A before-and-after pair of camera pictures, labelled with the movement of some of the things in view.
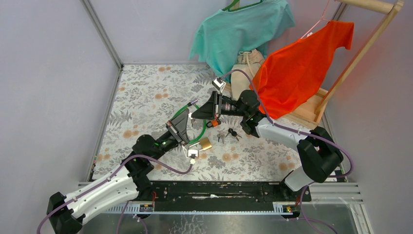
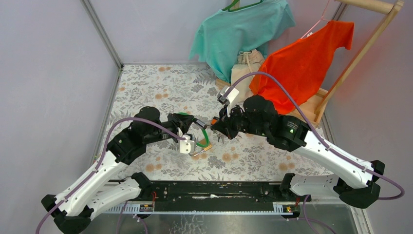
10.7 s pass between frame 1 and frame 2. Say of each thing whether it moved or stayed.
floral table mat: stayed
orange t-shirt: stayed
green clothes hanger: stayed
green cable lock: moved
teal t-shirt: stayed
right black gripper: moved
